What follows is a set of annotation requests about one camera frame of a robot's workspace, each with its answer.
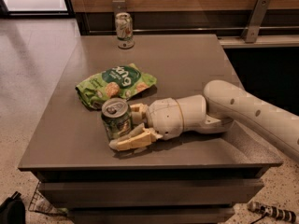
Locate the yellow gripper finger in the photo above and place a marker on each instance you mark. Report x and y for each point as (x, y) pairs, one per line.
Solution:
(138, 137)
(138, 113)

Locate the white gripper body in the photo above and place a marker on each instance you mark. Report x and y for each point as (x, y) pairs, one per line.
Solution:
(163, 116)

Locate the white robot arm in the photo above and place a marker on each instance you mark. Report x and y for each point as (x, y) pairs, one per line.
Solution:
(213, 111)

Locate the green snack bag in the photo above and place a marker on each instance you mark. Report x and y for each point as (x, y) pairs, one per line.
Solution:
(124, 81)

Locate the black bag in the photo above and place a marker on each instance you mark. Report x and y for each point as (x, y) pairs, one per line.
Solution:
(12, 210)

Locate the metal wall rail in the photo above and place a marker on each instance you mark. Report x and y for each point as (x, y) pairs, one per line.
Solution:
(226, 31)

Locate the left metal wall bracket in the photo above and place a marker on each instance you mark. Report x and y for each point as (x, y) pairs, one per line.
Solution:
(119, 6)

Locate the metal wall bracket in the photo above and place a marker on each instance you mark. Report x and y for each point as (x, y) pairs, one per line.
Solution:
(251, 31)
(119, 6)

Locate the right metal wall bracket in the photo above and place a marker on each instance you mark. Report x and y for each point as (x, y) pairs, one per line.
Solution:
(251, 31)

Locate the wire mesh basket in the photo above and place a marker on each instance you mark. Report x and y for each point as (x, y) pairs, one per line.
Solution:
(39, 204)

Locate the black white patterned handle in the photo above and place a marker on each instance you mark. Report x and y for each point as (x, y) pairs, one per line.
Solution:
(272, 211)

